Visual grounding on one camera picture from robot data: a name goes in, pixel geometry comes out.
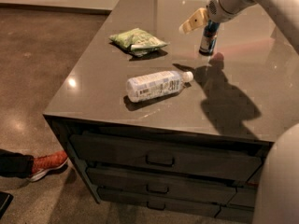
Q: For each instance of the middle left drawer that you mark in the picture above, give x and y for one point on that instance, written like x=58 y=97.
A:
x=161 y=185

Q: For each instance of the bottom left drawer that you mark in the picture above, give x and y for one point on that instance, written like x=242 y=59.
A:
x=159 y=203

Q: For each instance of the bottom right drawer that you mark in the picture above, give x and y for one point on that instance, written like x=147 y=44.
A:
x=236 y=215

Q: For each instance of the black object on floor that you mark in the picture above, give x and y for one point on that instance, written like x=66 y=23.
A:
x=5 y=201

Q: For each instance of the black trouser leg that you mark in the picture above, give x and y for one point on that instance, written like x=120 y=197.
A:
x=14 y=164

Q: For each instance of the top left drawer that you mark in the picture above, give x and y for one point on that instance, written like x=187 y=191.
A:
x=162 y=156

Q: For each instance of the grey drawer cabinet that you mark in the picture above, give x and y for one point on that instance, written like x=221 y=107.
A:
x=63 y=128

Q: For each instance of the red white sneaker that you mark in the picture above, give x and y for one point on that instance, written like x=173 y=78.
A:
x=42 y=165

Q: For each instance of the redbull can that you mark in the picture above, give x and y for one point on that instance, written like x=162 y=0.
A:
x=209 y=38

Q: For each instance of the drawer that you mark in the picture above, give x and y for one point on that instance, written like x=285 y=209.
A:
x=162 y=156
x=161 y=185
x=159 y=203
x=255 y=179
x=244 y=197
x=236 y=215

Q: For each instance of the clear plastic water bottle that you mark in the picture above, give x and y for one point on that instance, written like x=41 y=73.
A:
x=160 y=84

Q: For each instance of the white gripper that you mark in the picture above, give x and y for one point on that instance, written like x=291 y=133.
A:
x=221 y=7

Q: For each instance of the top right drawer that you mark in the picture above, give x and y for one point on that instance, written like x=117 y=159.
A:
x=255 y=179

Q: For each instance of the green jalapeno chip bag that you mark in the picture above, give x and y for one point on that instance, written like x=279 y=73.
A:
x=137 y=42

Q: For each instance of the middle right drawer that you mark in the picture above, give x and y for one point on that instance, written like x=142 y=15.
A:
x=244 y=197

